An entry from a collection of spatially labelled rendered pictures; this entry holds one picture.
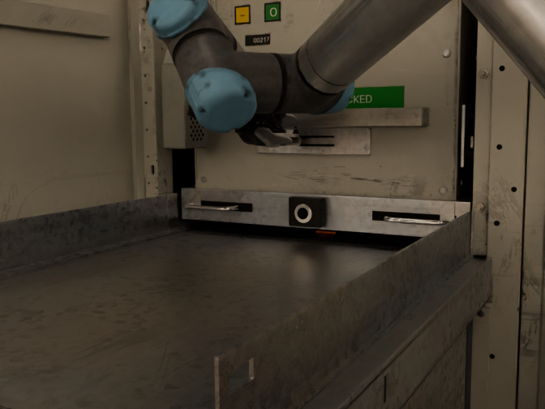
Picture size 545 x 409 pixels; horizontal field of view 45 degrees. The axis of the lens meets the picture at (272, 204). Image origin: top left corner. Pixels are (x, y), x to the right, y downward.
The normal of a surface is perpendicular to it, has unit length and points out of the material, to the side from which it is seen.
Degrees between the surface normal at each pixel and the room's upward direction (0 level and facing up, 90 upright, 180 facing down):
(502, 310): 90
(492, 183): 90
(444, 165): 90
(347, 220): 90
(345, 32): 108
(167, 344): 0
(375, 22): 131
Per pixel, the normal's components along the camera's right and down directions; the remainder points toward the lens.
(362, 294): 0.88, 0.05
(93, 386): -0.01, -0.99
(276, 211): -0.47, 0.11
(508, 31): -0.94, 0.33
